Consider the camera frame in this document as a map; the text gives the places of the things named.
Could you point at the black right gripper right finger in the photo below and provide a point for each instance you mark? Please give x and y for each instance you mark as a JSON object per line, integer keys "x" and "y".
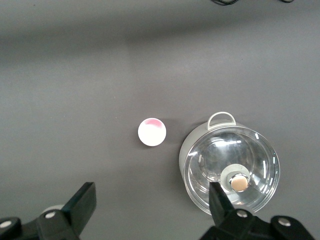
{"x": 221, "y": 207}

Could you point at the pink plastic cup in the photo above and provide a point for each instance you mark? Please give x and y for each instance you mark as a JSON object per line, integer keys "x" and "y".
{"x": 152, "y": 133}

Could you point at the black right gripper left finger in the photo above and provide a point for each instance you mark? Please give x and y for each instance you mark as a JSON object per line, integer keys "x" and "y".
{"x": 80, "y": 205}

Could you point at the dark grey table cover sheet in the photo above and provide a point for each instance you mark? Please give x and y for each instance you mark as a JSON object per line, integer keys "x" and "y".
{"x": 75, "y": 100}

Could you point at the glass lid with metal knob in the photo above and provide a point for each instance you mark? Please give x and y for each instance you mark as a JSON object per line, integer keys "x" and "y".
{"x": 250, "y": 150}

